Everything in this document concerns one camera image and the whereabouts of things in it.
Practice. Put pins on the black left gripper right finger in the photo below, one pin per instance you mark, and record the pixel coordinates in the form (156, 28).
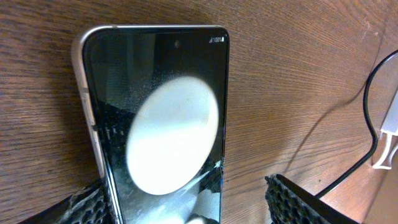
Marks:
(289, 203)

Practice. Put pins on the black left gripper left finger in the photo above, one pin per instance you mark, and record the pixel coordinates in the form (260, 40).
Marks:
(87, 206)

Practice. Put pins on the black flip smartphone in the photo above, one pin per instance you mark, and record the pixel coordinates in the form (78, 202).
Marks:
(154, 99)

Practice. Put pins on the white power strip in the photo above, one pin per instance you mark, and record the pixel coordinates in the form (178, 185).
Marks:
(390, 123)

